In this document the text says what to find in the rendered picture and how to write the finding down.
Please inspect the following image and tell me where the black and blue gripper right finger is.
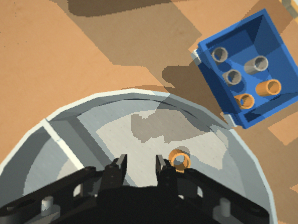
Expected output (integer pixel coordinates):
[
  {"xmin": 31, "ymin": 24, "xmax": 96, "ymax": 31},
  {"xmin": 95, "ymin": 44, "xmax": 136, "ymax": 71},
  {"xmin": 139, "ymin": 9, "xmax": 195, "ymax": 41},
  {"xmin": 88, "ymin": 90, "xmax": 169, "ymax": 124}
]
[{"xmin": 153, "ymin": 155, "xmax": 269, "ymax": 224}]

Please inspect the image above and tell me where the bronze bushing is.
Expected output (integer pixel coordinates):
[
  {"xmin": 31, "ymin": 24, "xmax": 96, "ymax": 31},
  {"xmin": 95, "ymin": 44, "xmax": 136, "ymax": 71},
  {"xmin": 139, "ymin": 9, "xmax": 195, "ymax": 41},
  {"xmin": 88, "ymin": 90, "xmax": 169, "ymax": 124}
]
[
  {"xmin": 169, "ymin": 149, "xmax": 191, "ymax": 173},
  {"xmin": 234, "ymin": 93, "xmax": 254, "ymax": 109},
  {"xmin": 256, "ymin": 79, "xmax": 281, "ymax": 96}
]

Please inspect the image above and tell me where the blue crate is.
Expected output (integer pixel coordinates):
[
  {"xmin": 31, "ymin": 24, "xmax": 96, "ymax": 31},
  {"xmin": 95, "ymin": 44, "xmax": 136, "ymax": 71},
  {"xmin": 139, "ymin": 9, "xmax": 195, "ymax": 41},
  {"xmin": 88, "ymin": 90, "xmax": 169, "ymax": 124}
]
[{"xmin": 191, "ymin": 8, "xmax": 298, "ymax": 129}]

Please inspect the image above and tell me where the grey metal sleeve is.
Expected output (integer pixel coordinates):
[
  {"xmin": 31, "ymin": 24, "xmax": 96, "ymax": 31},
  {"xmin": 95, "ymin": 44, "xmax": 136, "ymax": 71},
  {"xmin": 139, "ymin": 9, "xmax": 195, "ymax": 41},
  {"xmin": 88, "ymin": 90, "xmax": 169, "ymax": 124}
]
[
  {"xmin": 222, "ymin": 69, "xmax": 241, "ymax": 87},
  {"xmin": 210, "ymin": 47, "xmax": 228, "ymax": 66},
  {"xmin": 244, "ymin": 56, "xmax": 268, "ymax": 75}
]

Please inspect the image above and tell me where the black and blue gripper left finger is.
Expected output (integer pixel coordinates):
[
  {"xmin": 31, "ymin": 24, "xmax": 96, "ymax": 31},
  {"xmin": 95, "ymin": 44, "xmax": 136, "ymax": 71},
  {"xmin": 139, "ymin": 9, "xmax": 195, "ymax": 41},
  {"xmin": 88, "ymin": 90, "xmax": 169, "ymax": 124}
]
[{"xmin": 0, "ymin": 154, "xmax": 127, "ymax": 224}]

